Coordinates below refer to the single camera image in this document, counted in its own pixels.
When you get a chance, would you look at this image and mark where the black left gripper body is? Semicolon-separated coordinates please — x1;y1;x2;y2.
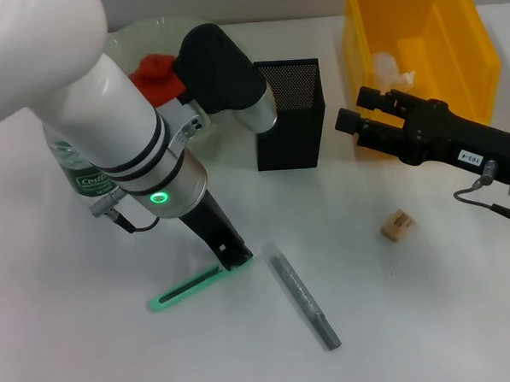
176;186;248;265

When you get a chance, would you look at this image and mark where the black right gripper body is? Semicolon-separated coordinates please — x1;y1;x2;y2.
397;95;510;191

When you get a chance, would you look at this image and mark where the white paper ball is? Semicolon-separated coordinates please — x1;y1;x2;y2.
371;50;417;92

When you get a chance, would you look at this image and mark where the green utility knife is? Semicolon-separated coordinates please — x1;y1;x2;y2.
146;260;237;313

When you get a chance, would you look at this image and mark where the clear green-label water bottle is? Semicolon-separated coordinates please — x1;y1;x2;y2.
44;120;115;202

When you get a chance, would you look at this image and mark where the red-orange knitted orange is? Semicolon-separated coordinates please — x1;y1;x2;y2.
127;52;187;109

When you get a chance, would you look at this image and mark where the black mesh pen holder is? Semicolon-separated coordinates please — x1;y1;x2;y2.
251;57;331;172

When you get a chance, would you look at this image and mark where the grey pen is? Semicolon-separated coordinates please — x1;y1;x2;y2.
261;238;343;354

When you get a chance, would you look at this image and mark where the beige eraser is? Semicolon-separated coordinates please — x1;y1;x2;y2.
378;208;418;244

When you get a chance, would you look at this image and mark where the green glass fruit plate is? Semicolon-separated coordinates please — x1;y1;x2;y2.
103;12;259;173

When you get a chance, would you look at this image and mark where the yellow plastic bin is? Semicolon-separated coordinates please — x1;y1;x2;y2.
341;0;505;132

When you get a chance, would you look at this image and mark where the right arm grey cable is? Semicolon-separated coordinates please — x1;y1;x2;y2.
451;160;510;240

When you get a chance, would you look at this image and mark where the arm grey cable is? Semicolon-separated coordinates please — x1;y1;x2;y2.
451;160;510;240
87;187;162;236

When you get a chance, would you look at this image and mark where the left arm grey cable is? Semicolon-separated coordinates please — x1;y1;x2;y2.
87;187;162;236

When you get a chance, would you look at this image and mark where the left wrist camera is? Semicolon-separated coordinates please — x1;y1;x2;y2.
173;21;279;139

